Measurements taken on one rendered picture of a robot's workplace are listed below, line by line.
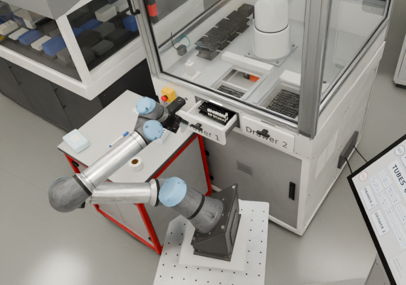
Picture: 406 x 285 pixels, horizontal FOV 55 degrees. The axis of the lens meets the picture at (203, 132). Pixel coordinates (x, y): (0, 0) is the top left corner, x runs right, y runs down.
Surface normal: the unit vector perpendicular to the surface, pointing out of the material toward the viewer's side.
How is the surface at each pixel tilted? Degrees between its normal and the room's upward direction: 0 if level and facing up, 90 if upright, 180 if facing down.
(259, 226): 0
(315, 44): 90
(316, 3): 90
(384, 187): 50
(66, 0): 90
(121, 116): 0
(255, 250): 0
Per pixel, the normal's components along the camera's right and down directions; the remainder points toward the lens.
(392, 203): -0.84, -0.35
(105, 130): -0.12, -0.70
